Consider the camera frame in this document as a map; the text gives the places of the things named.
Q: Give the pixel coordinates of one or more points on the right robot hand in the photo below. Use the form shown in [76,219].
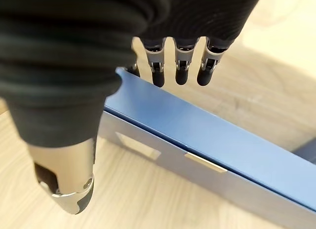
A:
[74,53]

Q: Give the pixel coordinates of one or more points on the blue file folder box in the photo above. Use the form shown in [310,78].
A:
[197,140]

